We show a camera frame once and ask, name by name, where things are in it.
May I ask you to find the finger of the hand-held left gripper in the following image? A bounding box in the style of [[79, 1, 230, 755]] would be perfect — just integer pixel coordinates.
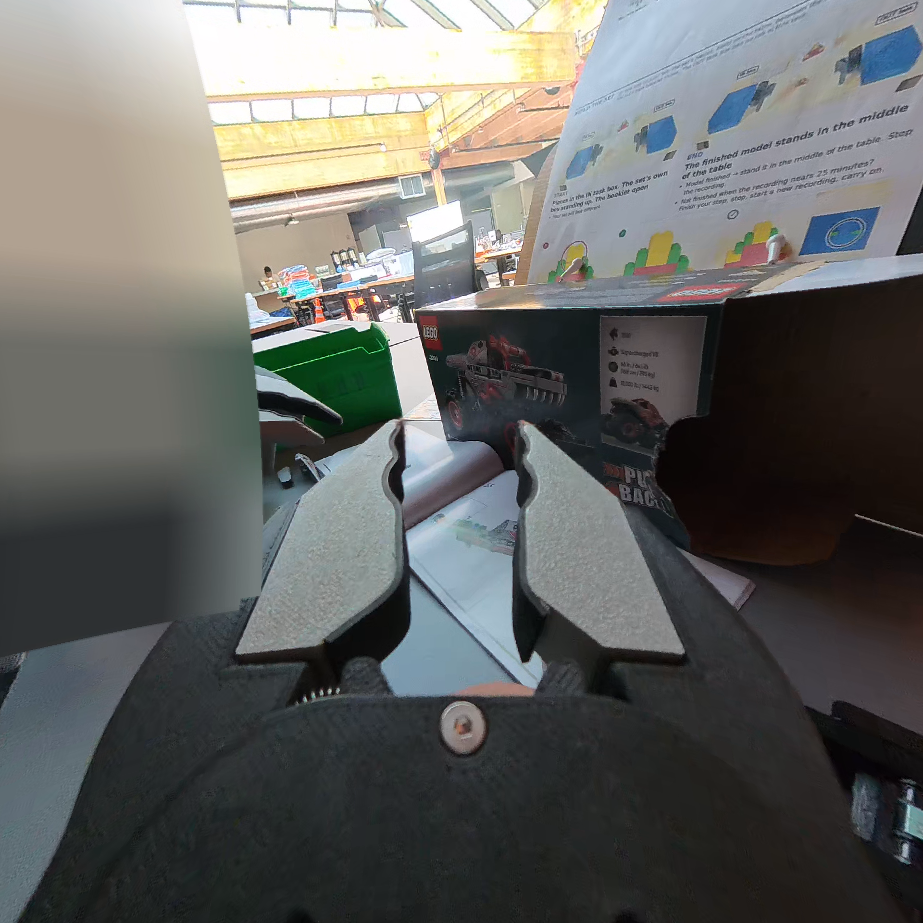
[[256, 365, 344, 427], [257, 410, 326, 447]]

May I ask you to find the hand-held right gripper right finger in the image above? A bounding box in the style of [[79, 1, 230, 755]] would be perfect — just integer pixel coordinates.
[[511, 420, 687, 666]]

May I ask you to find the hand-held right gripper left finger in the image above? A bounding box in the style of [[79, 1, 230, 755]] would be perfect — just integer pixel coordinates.
[[234, 419, 413, 668]]

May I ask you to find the open lego instruction booklet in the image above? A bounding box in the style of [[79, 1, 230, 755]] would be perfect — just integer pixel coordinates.
[[317, 421, 756, 688]]

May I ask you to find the dark lego set box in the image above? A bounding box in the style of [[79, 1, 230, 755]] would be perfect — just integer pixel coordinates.
[[414, 254, 923, 567]]

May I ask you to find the green plastic bin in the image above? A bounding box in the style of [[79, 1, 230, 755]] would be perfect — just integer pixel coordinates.
[[252, 321, 403, 438]]

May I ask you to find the pile of colourful bags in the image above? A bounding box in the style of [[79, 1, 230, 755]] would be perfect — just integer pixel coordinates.
[[277, 261, 383, 300]]

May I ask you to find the black mesh office chair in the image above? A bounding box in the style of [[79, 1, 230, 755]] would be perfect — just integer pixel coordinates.
[[410, 222, 482, 312]]

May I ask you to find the white screen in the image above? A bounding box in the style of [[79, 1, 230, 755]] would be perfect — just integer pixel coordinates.
[[405, 200, 464, 245]]

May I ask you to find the dark object with metal parts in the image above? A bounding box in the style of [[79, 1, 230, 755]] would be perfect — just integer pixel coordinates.
[[807, 700, 923, 866]]

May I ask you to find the printed task sheet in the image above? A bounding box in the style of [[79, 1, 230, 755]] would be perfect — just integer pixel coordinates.
[[530, 0, 923, 286]]

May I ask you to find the silver ventilation duct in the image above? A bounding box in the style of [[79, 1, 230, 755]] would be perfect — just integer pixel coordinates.
[[230, 177, 404, 233]]

